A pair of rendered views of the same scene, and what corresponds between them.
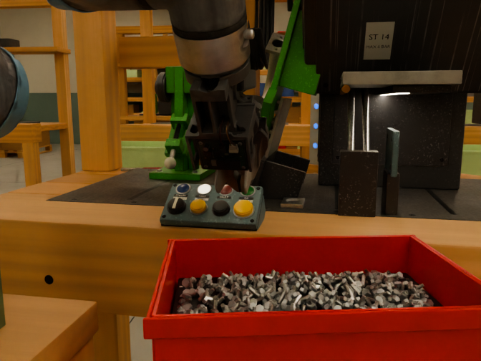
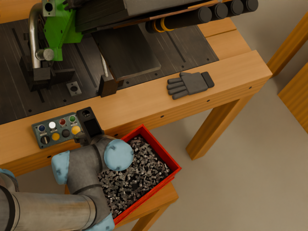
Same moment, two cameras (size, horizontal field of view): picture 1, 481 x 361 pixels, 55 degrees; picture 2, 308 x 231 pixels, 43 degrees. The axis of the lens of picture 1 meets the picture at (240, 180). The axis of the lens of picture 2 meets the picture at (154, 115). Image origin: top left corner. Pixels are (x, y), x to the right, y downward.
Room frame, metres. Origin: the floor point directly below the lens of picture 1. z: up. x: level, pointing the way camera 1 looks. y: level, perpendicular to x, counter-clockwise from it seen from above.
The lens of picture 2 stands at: (0.18, 0.37, 2.14)
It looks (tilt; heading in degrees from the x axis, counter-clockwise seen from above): 58 degrees down; 301
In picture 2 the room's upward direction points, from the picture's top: 24 degrees clockwise
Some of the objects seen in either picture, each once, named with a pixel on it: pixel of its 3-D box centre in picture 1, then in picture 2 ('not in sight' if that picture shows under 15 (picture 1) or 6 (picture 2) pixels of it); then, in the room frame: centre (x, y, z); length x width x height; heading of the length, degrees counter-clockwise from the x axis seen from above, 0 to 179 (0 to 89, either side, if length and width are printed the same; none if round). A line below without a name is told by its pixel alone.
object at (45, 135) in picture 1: (18, 142); not in sight; (9.21, 4.48, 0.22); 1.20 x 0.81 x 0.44; 177
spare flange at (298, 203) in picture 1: (293, 203); (74, 89); (0.82, -0.10, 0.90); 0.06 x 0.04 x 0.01; 168
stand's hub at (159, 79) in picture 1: (162, 87); not in sight; (1.17, 0.19, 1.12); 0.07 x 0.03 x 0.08; 169
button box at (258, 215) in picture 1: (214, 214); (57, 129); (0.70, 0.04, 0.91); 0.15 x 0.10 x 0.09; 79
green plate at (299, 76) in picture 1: (301, 57); (68, 19); (0.91, -0.12, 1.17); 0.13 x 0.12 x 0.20; 79
